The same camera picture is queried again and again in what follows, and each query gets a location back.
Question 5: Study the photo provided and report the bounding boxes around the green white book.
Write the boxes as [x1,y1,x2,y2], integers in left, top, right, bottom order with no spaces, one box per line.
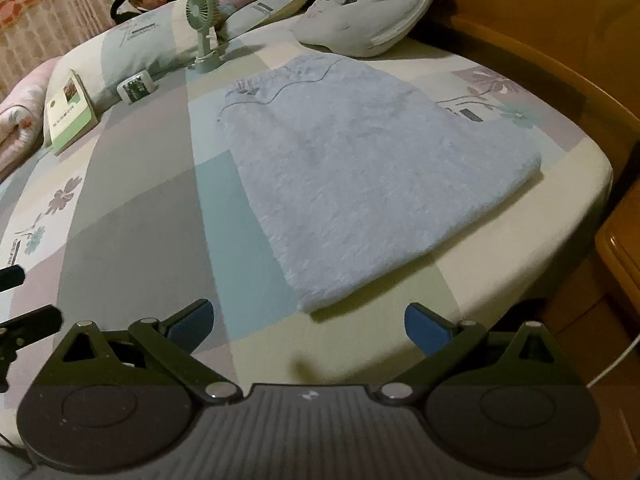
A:
[44,68,99,156]

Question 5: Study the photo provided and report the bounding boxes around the wooden bedside table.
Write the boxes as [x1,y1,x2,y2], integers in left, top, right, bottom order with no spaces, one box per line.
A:
[595,195,640,311]

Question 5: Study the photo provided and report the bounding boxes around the pink folded quilt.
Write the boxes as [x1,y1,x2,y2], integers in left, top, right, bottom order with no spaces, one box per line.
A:
[0,57,61,183]

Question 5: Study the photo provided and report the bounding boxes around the grey plush neck pillow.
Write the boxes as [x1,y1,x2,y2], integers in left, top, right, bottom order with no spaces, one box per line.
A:
[291,0,443,58]

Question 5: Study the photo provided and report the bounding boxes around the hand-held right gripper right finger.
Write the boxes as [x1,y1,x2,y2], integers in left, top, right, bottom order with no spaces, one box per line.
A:
[375,301,571,406]

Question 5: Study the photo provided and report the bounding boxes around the pink patterned curtain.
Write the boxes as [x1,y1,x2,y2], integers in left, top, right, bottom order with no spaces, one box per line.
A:
[0,0,266,93]

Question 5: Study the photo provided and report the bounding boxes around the grey sweatpants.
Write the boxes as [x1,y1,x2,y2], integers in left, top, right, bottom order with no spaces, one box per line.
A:
[216,52,543,312]

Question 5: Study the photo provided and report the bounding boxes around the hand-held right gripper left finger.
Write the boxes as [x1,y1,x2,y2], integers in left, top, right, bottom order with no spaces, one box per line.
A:
[50,298,246,405]

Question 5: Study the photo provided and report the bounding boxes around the white cable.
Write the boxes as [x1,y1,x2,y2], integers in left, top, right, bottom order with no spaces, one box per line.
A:
[586,332,640,390]

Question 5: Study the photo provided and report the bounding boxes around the green handheld fan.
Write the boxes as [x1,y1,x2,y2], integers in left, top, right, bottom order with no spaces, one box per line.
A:
[185,0,223,74]

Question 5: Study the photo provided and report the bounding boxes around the checkered pillow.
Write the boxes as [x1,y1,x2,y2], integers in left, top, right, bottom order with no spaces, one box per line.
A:
[42,0,241,148]

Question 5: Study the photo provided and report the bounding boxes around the wooden bed headboard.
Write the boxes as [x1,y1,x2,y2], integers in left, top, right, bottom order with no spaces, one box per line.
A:
[260,0,640,186]

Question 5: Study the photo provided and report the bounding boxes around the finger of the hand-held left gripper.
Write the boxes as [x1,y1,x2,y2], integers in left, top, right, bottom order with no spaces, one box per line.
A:
[0,304,63,393]
[0,265,26,292]

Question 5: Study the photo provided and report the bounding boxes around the small printed tissue pack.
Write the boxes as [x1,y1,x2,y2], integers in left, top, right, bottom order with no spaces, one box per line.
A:
[116,71,156,106]

